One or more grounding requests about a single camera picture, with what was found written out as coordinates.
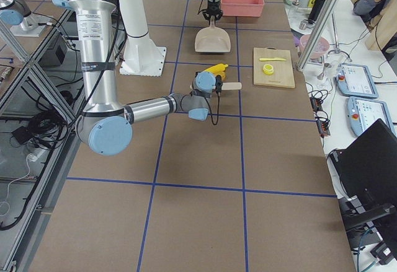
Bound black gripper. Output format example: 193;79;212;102
205;1;223;17

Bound beige plastic dustpan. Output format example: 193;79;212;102
195;16;231;53

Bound yellow toy corn cob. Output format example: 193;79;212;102
205;63;228;81

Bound white brush with black bristles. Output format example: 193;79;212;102
189;82;242;92

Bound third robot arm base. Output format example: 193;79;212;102
1;0;52;37

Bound pink plastic bin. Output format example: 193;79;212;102
221;0;264;17

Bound yellow plastic knife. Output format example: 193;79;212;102
259;57;287;62

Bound yellow lemon slices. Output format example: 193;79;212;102
262;64;274;75

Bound bamboo cutting board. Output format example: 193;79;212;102
253;48;295;89

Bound metal cup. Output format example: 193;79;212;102
299;19;313;30

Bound black bottle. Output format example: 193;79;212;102
308;0;325;23

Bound pink bowl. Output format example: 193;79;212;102
299;34;330;59

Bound upper teach pendant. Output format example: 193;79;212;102
335;63;378;99

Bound teach pendant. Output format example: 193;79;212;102
335;63;378;99
347;97;396;136

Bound person in dark clothes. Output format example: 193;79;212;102
353;0;396;35

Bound black power strip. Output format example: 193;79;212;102
310;97;331;138

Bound black box under table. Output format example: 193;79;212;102
38;34;68;67

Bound lower teach pendant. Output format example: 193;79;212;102
347;97;396;136

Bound black laptop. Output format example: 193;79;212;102
333;118;397;204

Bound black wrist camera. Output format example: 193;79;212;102
215;75;223;95

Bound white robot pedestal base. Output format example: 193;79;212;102
119;0;167;77

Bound aluminium frame post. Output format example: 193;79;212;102
296;0;338;72

